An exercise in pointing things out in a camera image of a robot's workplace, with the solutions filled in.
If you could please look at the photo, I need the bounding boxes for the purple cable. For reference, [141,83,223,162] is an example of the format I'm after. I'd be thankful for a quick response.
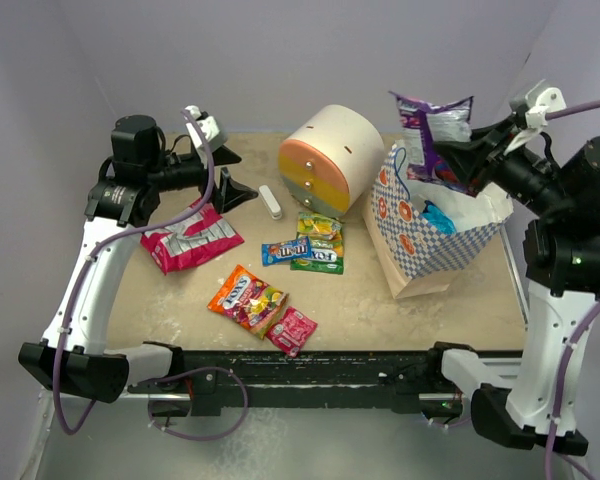
[427,97,600,480]
[52,109,250,442]

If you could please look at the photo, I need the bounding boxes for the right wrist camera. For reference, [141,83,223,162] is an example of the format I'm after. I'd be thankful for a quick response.
[509,80,566,130]

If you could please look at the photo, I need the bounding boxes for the blue m&m's packet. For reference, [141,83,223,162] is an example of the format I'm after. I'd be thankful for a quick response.
[261,236,312,266]

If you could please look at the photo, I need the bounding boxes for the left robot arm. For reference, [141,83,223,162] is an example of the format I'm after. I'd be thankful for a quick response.
[18,106,255,403]

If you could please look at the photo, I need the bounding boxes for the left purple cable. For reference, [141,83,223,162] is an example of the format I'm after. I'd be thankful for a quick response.
[52,109,250,442]

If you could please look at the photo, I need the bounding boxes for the checkered paper bag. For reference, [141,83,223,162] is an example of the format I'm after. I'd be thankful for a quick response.
[362,140,513,299]

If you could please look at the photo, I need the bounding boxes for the black table front rail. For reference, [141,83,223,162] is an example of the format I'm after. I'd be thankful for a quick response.
[124,349,486,416]

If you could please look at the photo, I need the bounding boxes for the large blue snack bag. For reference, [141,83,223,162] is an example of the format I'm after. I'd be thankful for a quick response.
[422,200,457,235]

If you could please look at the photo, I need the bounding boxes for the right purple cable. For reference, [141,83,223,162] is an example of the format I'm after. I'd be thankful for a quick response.
[427,97,600,480]

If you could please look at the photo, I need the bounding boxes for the pink snack bag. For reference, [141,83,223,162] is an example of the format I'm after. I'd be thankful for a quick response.
[140,203,244,274]

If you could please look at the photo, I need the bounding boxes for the green Fox's candy bag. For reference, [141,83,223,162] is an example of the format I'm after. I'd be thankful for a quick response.
[290,212,344,275]

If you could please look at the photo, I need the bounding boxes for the small pink candy packet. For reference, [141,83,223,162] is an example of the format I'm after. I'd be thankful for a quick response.
[266,307,318,358]

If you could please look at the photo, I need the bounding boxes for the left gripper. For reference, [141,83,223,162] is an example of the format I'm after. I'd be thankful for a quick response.
[146,143,257,213]

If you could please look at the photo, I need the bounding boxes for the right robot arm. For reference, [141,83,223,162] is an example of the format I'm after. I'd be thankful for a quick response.
[424,117,600,456]

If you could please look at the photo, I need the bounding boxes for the small white plastic bar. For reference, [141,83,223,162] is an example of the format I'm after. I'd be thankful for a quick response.
[258,185,283,220]

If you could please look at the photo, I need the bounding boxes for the orange Fox's candy bag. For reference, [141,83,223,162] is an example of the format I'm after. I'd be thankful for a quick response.
[207,265,289,339]

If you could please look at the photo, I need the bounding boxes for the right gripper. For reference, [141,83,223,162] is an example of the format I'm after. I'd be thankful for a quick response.
[434,108,570,215]

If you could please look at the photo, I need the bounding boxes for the round mini drawer cabinet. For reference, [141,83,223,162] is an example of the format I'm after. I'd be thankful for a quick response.
[278,104,386,218]

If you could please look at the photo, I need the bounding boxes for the purple snack bag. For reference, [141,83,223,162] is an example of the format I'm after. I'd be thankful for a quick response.
[390,91,473,194]

